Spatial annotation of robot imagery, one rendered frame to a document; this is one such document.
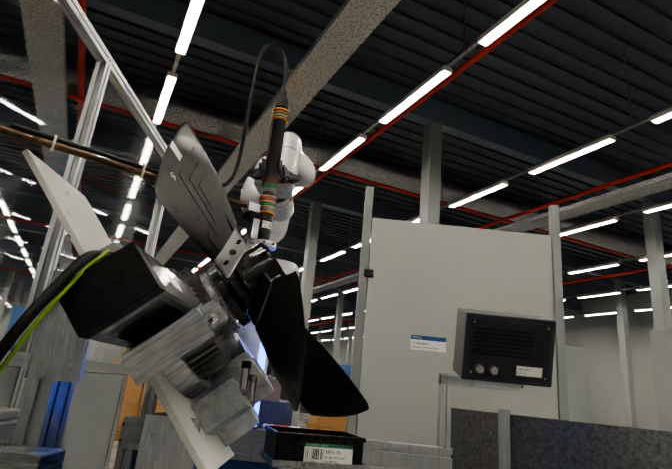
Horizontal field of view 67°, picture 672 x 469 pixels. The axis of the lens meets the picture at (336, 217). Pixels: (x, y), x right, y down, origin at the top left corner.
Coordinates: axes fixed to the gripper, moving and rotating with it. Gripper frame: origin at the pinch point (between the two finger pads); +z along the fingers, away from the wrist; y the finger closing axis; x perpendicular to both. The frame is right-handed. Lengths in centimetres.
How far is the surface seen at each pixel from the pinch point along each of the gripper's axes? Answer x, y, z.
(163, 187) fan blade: -22.7, 11.3, 39.9
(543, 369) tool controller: -40, -80, -32
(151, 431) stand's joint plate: -61, 12, 19
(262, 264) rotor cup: -28.2, -3.1, 15.6
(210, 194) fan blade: -18.5, 6.9, 27.2
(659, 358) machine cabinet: 22, -423, -505
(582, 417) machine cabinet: -55, -535, -927
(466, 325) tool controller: -30, -57, -30
